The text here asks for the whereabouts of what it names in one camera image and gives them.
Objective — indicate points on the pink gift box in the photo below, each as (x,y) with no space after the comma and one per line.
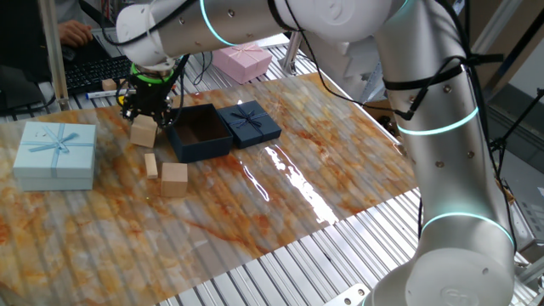
(244,61)

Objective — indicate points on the brown cardboard box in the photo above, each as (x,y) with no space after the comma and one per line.
(380,115)

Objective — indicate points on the small brown wooden cube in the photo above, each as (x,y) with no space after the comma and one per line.
(109,84)

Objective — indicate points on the black laptop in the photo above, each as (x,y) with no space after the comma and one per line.
(91,47)

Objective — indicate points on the light blue gift box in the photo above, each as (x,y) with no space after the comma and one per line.
(55,153)

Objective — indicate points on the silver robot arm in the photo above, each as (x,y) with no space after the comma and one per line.
(446,170)

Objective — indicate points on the white foam boards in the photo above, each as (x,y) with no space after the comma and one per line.
(340,64)

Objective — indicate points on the black keyboard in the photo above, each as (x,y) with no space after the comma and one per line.
(98,72)

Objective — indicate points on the navy gift box base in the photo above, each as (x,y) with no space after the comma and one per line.
(204,151)

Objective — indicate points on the orange marble pattern mat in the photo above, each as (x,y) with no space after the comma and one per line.
(170,221)

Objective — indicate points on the person's grey shirt torso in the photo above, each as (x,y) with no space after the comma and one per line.
(68,8)

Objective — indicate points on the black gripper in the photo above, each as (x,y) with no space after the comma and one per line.
(151,95)

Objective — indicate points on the long wooden block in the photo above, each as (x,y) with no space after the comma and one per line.
(151,166)

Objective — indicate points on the metal robot mounting plate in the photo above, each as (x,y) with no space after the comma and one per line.
(346,297)

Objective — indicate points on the aluminium frame post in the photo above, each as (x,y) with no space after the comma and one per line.
(291,53)
(53,55)

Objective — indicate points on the white marker blue cap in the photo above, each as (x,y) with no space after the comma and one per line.
(106,94)

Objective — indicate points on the grey metal cabinet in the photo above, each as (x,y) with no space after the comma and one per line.
(529,212)

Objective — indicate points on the light wooden cube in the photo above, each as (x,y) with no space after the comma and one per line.
(174,180)
(143,132)

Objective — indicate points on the navy ribboned gift box lid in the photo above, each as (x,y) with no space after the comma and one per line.
(251,127)

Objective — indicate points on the person's bare hand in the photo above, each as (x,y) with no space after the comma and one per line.
(76,33)

